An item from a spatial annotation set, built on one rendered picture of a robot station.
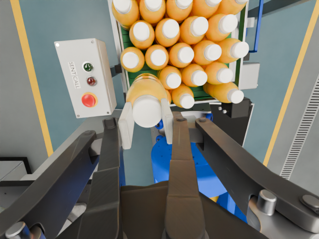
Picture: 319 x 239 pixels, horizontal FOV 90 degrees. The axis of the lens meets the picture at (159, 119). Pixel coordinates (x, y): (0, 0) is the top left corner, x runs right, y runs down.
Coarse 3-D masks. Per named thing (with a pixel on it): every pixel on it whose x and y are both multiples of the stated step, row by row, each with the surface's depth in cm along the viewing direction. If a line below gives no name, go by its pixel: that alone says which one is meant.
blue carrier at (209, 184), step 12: (156, 144) 58; (168, 144) 57; (192, 144) 56; (156, 156) 51; (168, 156) 50; (156, 168) 47; (168, 168) 45; (204, 168) 44; (156, 180) 52; (204, 180) 40; (216, 180) 41; (204, 192) 41; (216, 192) 42; (228, 204) 47
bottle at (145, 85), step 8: (136, 80) 29; (144, 80) 25; (152, 80) 26; (136, 88) 24; (144, 88) 23; (152, 88) 23; (160, 88) 25; (128, 96) 24; (136, 96) 23; (144, 96) 22; (152, 96) 22; (160, 96) 23; (160, 104) 22
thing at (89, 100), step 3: (84, 96) 42; (87, 96) 42; (90, 96) 43; (93, 96) 43; (84, 99) 43; (87, 99) 43; (90, 99) 43; (93, 99) 43; (84, 102) 43; (87, 102) 43; (90, 102) 43; (93, 102) 43; (84, 105) 43; (87, 105) 43; (90, 105) 43; (93, 105) 44
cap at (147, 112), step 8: (136, 104) 20; (144, 104) 20; (152, 104) 20; (136, 112) 20; (144, 112) 20; (152, 112) 20; (160, 112) 20; (136, 120) 21; (144, 120) 21; (152, 120) 21
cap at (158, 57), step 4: (156, 52) 40; (160, 52) 40; (152, 56) 41; (156, 56) 41; (160, 56) 41; (164, 56) 41; (152, 60) 41; (156, 60) 41; (160, 60) 41; (164, 60) 41; (156, 64) 41; (160, 64) 41
